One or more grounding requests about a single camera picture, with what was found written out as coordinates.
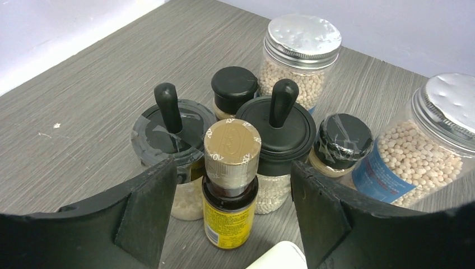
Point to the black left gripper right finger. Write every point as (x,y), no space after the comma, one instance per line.
(343,228)

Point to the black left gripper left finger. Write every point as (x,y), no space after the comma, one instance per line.
(122,227)

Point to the white divided organizer tray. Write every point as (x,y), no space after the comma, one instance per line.
(283,255)

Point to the small taped black cap bottle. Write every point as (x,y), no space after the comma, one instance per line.
(342,140)

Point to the taped black lid spice jar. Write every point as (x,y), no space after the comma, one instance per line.
(175,127)

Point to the silver lid blue label jar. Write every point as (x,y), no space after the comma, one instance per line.
(426,146)

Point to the silver lid peppercorn jar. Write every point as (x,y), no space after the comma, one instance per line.
(302,48)

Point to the black lid handled spice jar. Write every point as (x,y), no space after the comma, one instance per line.
(287,133)

